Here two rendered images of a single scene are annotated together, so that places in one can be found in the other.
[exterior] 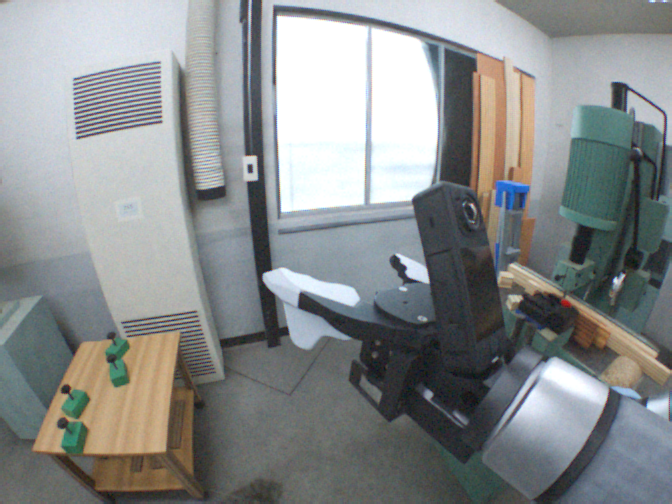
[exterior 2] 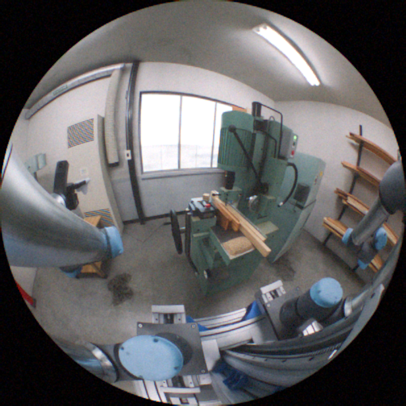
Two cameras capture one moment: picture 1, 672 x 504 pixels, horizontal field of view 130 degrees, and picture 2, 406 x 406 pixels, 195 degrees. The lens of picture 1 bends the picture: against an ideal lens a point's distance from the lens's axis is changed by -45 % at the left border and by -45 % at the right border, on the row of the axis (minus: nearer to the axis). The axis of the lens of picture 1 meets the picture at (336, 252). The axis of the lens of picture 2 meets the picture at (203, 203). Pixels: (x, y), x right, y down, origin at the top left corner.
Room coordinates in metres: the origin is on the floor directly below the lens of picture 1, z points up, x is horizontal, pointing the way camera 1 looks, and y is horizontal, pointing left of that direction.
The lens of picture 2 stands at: (-0.07, -0.50, 1.32)
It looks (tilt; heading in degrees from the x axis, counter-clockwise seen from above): 28 degrees down; 355
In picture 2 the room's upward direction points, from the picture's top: 4 degrees clockwise
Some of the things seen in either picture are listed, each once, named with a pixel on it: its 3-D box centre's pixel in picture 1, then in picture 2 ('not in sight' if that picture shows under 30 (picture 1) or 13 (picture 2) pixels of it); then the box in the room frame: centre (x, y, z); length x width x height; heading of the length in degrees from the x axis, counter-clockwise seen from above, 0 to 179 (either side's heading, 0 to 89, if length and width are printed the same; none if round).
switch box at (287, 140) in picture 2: (665, 170); (289, 145); (0.55, -1.05, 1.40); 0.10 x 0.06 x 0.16; 108
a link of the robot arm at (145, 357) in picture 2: not in sight; (153, 357); (-0.15, -0.41, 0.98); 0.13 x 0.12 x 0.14; 123
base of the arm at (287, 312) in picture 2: not in sight; (300, 310); (-0.08, -0.91, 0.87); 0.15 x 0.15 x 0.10
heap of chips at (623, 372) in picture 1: (625, 369); (239, 243); (0.28, -0.71, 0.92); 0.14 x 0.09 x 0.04; 108
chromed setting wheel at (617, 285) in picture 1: (618, 286); (255, 202); (0.51, -0.87, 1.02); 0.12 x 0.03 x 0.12; 108
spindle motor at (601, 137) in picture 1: (597, 167); (234, 142); (0.59, -0.70, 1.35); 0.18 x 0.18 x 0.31
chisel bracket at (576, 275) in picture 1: (574, 274); (230, 194); (0.59, -0.72, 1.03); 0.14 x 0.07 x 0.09; 108
